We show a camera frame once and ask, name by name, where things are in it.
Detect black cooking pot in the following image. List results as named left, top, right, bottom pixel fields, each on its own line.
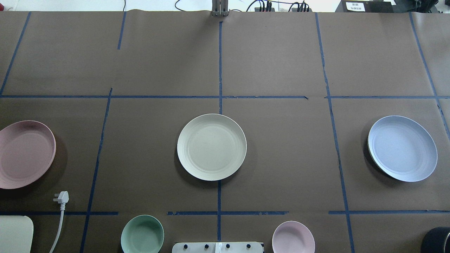
left=420, top=226, right=450, bottom=253

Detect metal camera stand bracket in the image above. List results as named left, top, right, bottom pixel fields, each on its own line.
left=211, top=0, right=229, bottom=17

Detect white power plug cable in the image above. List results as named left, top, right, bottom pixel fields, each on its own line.
left=49, top=191, right=70, bottom=253

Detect black cables at edge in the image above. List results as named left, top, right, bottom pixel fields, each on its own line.
left=175, top=0, right=310, bottom=13

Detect cream white plate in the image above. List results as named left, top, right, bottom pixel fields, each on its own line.
left=176, top=113, right=247, bottom=181

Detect pink bowl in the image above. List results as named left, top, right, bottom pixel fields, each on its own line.
left=272, top=221, right=316, bottom=253

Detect green bowl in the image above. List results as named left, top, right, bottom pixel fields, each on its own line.
left=121, top=215, right=165, bottom=253

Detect pink plate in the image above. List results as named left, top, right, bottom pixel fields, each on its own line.
left=0, top=120, right=56, bottom=189

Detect blue plate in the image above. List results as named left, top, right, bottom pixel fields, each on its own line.
left=367, top=115, right=438, bottom=182

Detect black box with label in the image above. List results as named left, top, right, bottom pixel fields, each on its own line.
left=335, top=0, right=394, bottom=13

